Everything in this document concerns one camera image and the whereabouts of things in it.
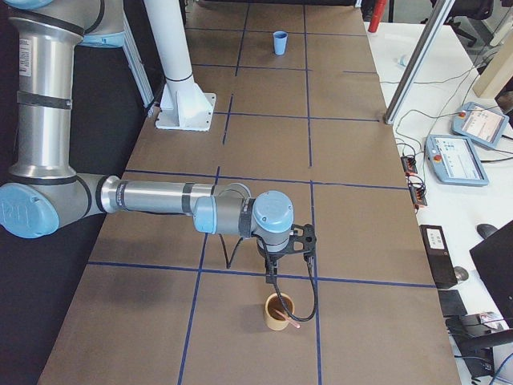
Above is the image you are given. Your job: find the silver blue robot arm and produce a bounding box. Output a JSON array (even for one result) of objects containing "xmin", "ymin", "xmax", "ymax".
[{"xmin": 1, "ymin": 1, "xmax": 301, "ymax": 283}]

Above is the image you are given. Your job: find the black computer mouse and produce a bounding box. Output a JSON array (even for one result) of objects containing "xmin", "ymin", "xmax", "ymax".
[{"xmin": 476, "ymin": 223, "xmax": 498, "ymax": 239}]

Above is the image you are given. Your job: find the black monitor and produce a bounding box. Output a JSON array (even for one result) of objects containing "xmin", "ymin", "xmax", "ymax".
[{"xmin": 470, "ymin": 221, "xmax": 512, "ymax": 326}]

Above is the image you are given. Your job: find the red cylinder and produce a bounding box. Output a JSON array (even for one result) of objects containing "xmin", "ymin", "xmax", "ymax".
[{"xmin": 368, "ymin": 0, "xmax": 388, "ymax": 33}]

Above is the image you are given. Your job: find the blue plastic cup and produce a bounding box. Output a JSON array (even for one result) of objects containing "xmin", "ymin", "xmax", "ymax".
[{"xmin": 273, "ymin": 30, "xmax": 288, "ymax": 55}]

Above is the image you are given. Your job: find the near teach pendant tablet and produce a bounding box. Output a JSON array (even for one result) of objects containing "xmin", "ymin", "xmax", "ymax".
[{"xmin": 425, "ymin": 135, "xmax": 489, "ymax": 187}]

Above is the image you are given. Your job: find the teach pendant tablet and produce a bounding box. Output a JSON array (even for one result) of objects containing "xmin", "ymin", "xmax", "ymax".
[
  {"xmin": 425, "ymin": 135, "xmax": 489, "ymax": 187},
  {"xmin": 451, "ymin": 102, "xmax": 509, "ymax": 149}
]

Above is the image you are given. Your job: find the far teach pendant tablet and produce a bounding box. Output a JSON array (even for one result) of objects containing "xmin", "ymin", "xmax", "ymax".
[{"xmin": 451, "ymin": 102, "xmax": 509, "ymax": 149}]

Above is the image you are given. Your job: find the white pillar with base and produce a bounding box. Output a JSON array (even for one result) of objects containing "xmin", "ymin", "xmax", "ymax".
[{"xmin": 144, "ymin": 0, "xmax": 216, "ymax": 132}]

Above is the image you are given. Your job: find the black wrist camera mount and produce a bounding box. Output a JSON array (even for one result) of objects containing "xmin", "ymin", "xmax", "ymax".
[{"xmin": 289, "ymin": 224, "xmax": 317, "ymax": 258}]

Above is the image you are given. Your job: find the aluminium frame post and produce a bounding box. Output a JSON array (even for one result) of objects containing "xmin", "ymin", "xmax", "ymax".
[{"xmin": 384, "ymin": 0, "xmax": 455, "ymax": 125}]

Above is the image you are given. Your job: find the orange black connector board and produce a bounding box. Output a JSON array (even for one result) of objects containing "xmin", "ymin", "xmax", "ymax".
[{"xmin": 400, "ymin": 155, "xmax": 418, "ymax": 176}]

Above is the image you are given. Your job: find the black box with label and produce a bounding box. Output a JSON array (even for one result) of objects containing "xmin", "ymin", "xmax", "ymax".
[{"xmin": 419, "ymin": 225, "xmax": 458, "ymax": 289}]

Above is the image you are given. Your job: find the bamboo wooden cup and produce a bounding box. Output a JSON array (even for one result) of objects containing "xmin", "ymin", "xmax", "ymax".
[{"xmin": 264, "ymin": 293, "xmax": 290, "ymax": 331}]

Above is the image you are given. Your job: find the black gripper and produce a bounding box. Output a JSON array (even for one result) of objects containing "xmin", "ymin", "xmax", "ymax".
[{"xmin": 256, "ymin": 240, "xmax": 293, "ymax": 284}]

